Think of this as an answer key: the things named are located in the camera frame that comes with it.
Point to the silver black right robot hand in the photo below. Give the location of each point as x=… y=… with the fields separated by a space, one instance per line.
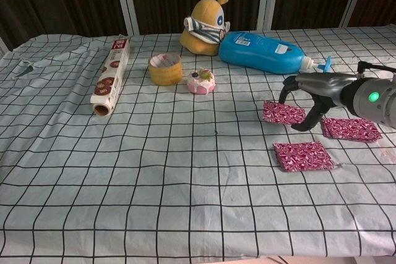
x=325 y=86

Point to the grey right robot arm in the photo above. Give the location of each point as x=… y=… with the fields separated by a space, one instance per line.
x=374 y=100

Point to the blue pump lotion bottle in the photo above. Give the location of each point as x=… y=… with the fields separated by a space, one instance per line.
x=260 y=52

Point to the pink toy cake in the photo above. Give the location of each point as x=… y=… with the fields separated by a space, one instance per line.
x=201 y=83

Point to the yellow plush toy with mask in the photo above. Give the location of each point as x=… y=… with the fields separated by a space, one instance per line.
x=202 y=23

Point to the yellow packing tape roll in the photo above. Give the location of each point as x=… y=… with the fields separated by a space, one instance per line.
x=165 y=70

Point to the white black grid tablecloth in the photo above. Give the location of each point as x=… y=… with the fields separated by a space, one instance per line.
x=173 y=168

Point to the white baking paper box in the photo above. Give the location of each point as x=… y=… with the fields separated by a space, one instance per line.
x=111 y=72

